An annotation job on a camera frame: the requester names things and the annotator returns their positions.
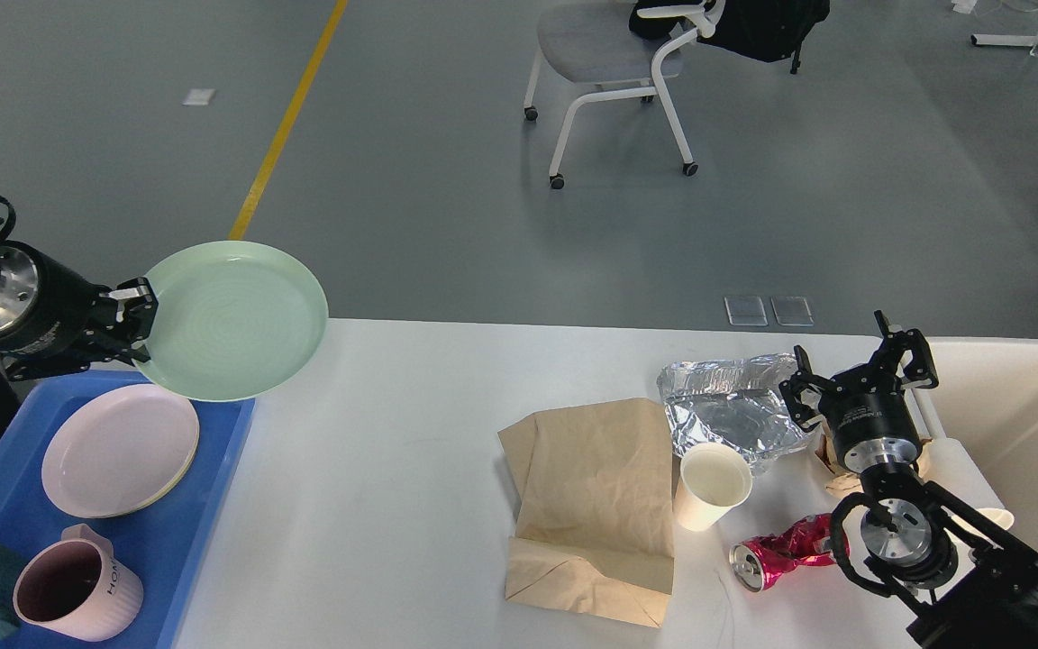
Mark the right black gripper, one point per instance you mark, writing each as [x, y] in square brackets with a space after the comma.
[867, 429]

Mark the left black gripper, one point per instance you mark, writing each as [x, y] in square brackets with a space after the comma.
[48, 320]

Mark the green plate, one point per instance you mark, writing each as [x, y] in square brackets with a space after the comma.
[235, 319]

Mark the pink ribbed mug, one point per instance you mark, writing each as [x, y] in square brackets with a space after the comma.
[77, 587]

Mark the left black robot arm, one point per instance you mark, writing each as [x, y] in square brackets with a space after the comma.
[54, 322]

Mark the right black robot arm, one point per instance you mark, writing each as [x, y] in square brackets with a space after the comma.
[969, 583]

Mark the crumpled brown napkin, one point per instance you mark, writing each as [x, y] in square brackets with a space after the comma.
[841, 482]

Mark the pink plate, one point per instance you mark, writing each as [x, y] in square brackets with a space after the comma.
[120, 452]

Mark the crumpled aluminium foil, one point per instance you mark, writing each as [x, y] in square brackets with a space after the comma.
[734, 402]

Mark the white plastic bin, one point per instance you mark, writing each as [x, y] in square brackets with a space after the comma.
[987, 398]

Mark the blue plastic tray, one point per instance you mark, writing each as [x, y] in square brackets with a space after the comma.
[164, 543]

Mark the white paper cup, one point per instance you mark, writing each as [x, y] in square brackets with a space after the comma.
[713, 479]

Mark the crushed red can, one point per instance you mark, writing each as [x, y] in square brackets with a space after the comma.
[761, 561]

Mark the brown paper bag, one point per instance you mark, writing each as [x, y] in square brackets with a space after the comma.
[594, 533]

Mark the black backpack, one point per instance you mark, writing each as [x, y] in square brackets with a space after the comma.
[767, 31]

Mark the grey white office chair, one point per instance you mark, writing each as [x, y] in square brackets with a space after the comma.
[592, 44]

